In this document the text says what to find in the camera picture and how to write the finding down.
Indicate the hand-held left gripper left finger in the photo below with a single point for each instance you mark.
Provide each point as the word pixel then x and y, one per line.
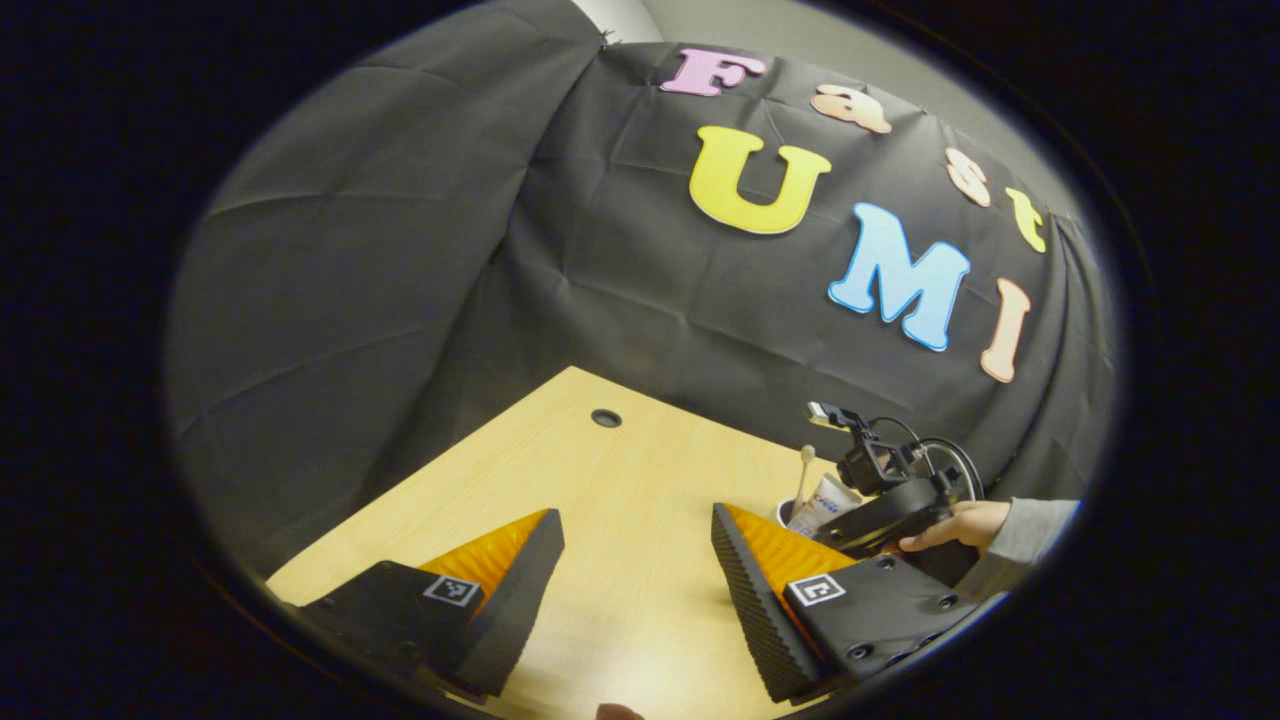
pixel 515 610

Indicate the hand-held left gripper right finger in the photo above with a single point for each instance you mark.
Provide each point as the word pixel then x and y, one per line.
pixel 755 610

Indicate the white toothpaste tube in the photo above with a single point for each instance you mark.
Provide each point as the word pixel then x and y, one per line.
pixel 825 500

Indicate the beige toothbrush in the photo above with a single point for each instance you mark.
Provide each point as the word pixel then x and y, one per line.
pixel 806 460

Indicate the wooden desktop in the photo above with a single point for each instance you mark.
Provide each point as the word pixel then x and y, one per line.
pixel 620 520

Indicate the black backdrop cloth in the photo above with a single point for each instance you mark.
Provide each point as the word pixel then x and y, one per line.
pixel 450 250

